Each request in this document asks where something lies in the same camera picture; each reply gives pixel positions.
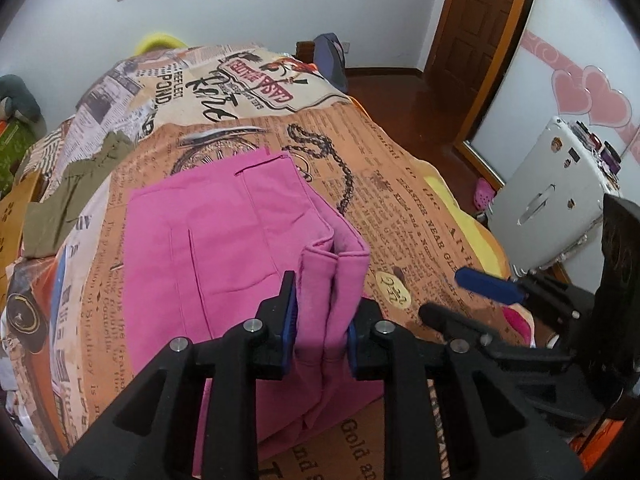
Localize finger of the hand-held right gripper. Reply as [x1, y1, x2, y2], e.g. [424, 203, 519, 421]
[419, 302, 502, 349]
[454, 266, 582, 322]

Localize pink pants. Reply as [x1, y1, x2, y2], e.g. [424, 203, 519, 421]
[122, 149, 386, 480]

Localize wooden lap desk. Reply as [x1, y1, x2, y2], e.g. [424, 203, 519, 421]
[0, 170, 44, 282]

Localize olive green garment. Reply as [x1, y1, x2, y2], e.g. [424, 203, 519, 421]
[22, 130, 136, 259]

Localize grey plush toy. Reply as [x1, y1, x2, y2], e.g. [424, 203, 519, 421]
[0, 75, 47, 124]

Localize white suitcase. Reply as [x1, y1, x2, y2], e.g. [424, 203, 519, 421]
[484, 116, 622, 275]

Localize yellow pillow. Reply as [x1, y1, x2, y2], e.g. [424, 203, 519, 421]
[134, 32, 189, 57]

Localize green patterned bag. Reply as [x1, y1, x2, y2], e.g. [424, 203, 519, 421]
[0, 120, 39, 197]

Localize pink slipper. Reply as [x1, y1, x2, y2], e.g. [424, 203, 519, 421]
[472, 177, 497, 212]

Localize cluster of small bottles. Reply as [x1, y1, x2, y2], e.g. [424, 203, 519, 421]
[574, 119, 627, 182]

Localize wooden bed frame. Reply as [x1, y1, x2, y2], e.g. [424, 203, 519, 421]
[295, 40, 321, 64]

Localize wardrobe with heart decals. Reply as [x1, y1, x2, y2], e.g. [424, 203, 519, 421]
[452, 0, 640, 202]

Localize orange newspaper-print bedsheet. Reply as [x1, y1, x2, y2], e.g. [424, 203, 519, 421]
[0, 105, 532, 480]

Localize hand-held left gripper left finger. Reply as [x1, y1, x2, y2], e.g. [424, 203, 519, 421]
[59, 270, 301, 480]

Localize brown wooden door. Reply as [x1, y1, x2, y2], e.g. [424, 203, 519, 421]
[424, 0, 544, 92]

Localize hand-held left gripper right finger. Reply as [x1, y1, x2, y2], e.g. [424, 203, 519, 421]
[345, 297, 586, 480]

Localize cream printed quilt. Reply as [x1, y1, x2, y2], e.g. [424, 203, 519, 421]
[75, 45, 362, 134]

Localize blue backpack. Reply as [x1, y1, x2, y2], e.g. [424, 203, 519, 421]
[312, 32, 352, 94]

